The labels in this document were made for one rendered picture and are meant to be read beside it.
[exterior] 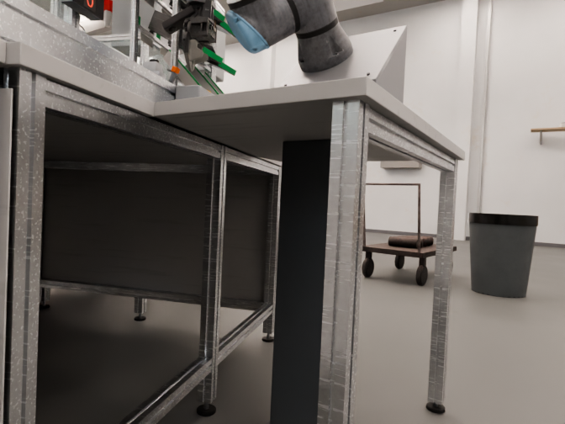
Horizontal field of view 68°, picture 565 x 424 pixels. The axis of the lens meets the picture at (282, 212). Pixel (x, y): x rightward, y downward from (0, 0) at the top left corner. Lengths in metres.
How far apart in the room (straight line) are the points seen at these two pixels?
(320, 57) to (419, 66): 9.78
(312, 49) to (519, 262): 2.89
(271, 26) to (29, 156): 0.64
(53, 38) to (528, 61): 10.07
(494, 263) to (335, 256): 3.06
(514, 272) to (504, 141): 6.67
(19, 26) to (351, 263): 0.62
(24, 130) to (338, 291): 0.51
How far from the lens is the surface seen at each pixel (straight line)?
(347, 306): 0.68
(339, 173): 0.67
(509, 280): 3.73
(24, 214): 0.68
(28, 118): 0.69
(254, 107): 0.76
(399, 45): 1.21
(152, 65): 1.45
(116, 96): 0.83
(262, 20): 1.08
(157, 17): 1.81
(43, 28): 0.84
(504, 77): 10.47
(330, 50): 1.16
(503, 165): 10.12
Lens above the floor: 0.67
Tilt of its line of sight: 1 degrees down
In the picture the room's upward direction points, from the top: 3 degrees clockwise
